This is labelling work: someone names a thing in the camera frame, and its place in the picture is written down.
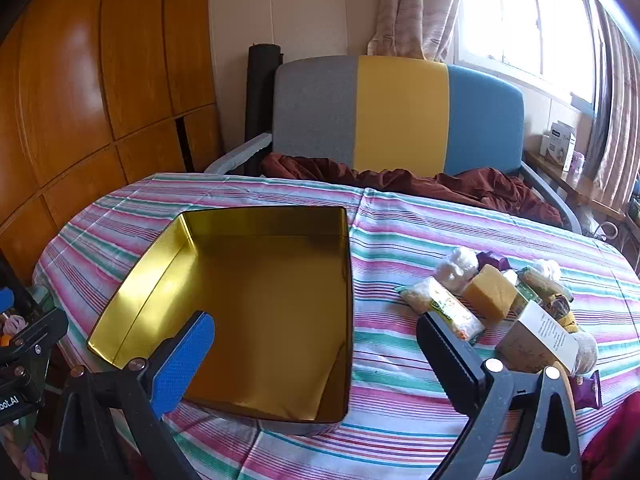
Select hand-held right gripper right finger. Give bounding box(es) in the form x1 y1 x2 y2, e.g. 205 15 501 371
416 311 585 480

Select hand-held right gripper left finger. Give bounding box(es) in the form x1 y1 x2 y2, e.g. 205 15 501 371
47 311 216 480

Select green cracker packet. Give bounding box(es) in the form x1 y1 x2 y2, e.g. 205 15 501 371
395 276 486 343

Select yellow sponge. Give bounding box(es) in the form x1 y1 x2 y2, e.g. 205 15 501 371
460 265 518 323

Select gold metal tin box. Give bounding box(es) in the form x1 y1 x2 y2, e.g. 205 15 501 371
86 206 353 436

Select white carton box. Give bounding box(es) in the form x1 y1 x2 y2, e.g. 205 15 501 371
495 300 580 373

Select purple snack packet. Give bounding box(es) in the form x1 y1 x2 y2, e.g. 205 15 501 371
475 251 511 273
570 370 601 408

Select tan sponge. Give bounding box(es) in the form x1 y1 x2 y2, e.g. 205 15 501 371
570 332 599 376

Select green glass table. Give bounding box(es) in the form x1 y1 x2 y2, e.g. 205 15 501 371
27 284 63 321

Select green snack packet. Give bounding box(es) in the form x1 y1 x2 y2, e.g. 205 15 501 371
510 267 571 313

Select yellow brown wrapped snack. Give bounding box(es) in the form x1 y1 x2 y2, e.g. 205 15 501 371
547 295 581 333

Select striped tablecloth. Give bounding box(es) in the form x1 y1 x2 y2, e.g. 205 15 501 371
31 172 640 480

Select maroon cloth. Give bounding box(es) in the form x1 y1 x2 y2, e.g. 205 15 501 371
260 152 566 228

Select pink bed blanket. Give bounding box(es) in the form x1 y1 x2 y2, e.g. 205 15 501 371
582 392 640 480

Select wooden side table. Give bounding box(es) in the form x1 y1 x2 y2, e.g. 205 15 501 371
524 149 626 221

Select wooden wardrobe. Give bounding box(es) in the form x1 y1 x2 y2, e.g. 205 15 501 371
0 0 223 271

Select white printed carton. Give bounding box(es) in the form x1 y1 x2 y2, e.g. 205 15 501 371
539 121 578 171

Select grey yellow blue sofa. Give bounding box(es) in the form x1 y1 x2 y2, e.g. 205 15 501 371
202 55 583 233

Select black rolled mat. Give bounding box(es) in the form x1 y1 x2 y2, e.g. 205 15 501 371
243 42 284 176

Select striped beige curtain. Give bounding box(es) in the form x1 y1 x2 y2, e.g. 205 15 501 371
582 0 640 221

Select window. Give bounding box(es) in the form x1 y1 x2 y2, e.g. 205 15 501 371
452 0 601 111

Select patterned beige curtain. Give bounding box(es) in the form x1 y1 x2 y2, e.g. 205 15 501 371
366 0 461 63

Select white cable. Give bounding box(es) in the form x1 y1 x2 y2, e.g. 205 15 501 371
594 219 627 247

